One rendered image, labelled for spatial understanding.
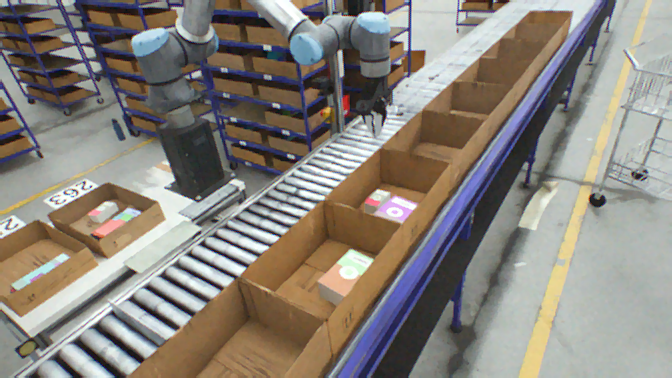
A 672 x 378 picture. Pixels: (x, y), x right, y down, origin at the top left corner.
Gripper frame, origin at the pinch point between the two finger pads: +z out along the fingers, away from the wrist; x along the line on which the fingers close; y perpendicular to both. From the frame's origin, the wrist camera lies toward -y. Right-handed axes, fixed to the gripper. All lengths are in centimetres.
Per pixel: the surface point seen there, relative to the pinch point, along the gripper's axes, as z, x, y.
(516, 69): 18, -23, 135
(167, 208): 45, 99, -20
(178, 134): 12, 92, -6
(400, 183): 29.6, -1.8, 18.3
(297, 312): 19, -7, -61
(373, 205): 27.3, 0.2, -2.6
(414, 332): 59, -24, -25
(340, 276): 25.5, -7.3, -40.4
